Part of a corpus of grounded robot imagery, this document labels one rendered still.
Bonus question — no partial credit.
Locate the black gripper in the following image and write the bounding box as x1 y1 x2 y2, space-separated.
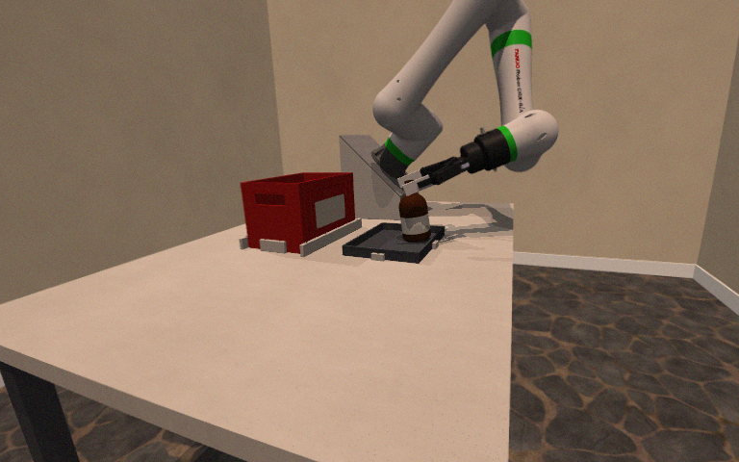
397 142 485 196

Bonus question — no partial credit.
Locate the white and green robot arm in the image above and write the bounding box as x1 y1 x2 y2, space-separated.
371 0 558 179

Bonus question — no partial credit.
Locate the red divided crate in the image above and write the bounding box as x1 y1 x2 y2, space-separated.
241 172 355 254

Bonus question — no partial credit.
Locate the brown bottle with white label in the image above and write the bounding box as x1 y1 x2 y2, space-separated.
398 192 431 242

